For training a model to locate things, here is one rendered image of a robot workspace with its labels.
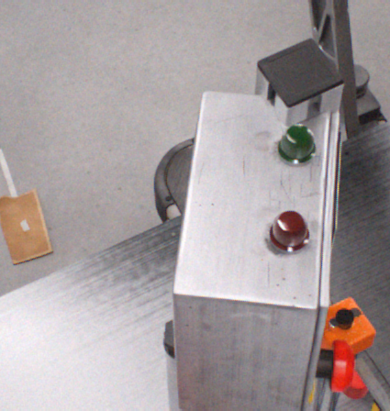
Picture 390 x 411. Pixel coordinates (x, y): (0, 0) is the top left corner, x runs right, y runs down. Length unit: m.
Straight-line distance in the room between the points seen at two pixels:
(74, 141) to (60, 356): 1.28
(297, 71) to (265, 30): 2.07
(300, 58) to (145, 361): 0.69
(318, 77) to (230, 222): 0.12
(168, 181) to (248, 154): 1.49
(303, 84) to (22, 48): 2.10
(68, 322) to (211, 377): 0.64
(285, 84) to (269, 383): 0.21
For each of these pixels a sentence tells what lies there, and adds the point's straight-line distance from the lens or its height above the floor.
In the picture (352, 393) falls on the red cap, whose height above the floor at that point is 0.85.
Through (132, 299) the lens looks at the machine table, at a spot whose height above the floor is 0.83.
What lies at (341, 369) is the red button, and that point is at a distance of 0.78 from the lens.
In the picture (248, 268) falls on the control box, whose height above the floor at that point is 1.48.
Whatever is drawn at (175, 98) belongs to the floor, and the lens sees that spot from 2.64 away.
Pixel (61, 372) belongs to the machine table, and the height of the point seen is 0.83.
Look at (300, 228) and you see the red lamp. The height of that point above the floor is 1.50.
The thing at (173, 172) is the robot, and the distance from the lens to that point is 2.20.
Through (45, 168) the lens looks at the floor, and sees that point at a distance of 2.53.
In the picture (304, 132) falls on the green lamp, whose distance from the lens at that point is 0.69.
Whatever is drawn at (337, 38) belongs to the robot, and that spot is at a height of 0.59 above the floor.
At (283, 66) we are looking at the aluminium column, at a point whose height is 1.50.
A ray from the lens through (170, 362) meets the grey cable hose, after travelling 0.87.
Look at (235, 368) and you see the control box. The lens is 0.74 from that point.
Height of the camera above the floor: 2.05
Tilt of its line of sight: 57 degrees down
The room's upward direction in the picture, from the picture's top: 1 degrees counter-clockwise
